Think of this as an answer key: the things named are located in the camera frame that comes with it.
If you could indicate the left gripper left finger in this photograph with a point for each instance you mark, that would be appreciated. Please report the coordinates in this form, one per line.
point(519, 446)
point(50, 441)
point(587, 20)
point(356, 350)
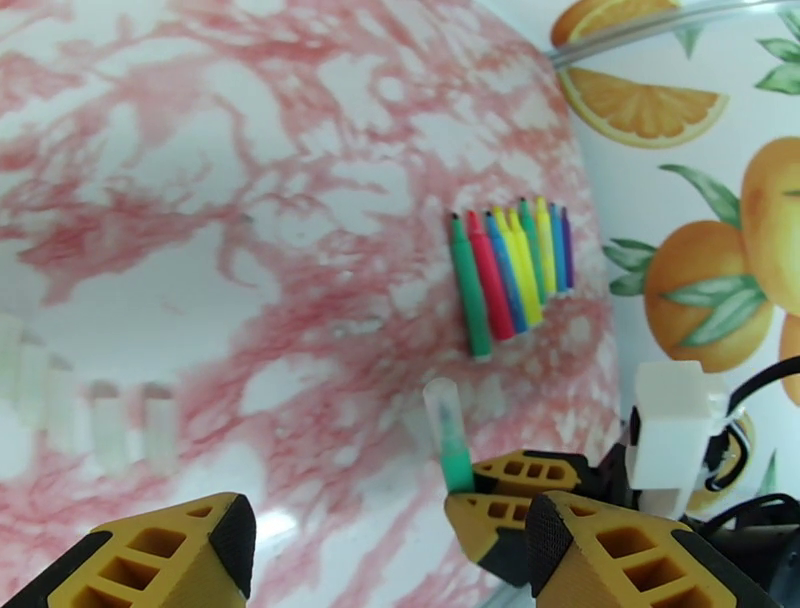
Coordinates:
point(162, 562)

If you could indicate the green marker pen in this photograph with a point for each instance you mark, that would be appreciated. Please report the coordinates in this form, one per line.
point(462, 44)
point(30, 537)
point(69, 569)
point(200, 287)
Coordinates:
point(470, 294)
point(456, 465)
point(533, 240)

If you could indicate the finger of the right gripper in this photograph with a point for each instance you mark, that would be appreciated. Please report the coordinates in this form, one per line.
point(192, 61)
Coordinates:
point(531, 472)
point(494, 519)

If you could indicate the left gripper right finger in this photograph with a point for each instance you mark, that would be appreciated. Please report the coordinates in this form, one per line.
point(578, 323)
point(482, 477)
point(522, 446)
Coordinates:
point(625, 562)

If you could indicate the purple marker pen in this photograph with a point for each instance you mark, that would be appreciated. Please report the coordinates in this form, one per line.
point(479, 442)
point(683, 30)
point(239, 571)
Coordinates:
point(567, 250)

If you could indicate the blue marker pen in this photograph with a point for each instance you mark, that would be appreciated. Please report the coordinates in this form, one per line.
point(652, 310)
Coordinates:
point(507, 278)
point(557, 250)

